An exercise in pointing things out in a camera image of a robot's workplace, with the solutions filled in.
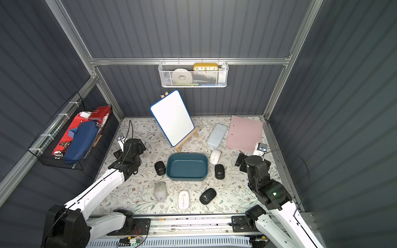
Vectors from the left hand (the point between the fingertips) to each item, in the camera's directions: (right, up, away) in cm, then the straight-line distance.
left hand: (130, 144), depth 81 cm
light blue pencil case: (+49, +4, +28) cm, 56 cm away
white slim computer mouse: (+29, -28, -2) cm, 40 cm away
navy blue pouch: (-17, +5, -10) cm, 21 cm away
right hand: (+62, -4, -10) cm, 63 cm away
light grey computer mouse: (+16, -25, +1) cm, 30 cm away
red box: (-15, +16, -2) cm, 22 cm away
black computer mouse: (+13, -15, +10) cm, 22 cm away
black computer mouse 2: (+48, -16, +8) cm, 52 cm away
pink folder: (+69, +5, +30) cm, 75 cm away
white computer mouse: (+46, -9, +15) cm, 50 cm away
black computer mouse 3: (+41, -27, +1) cm, 49 cm away
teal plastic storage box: (+29, -15, +12) cm, 35 cm away
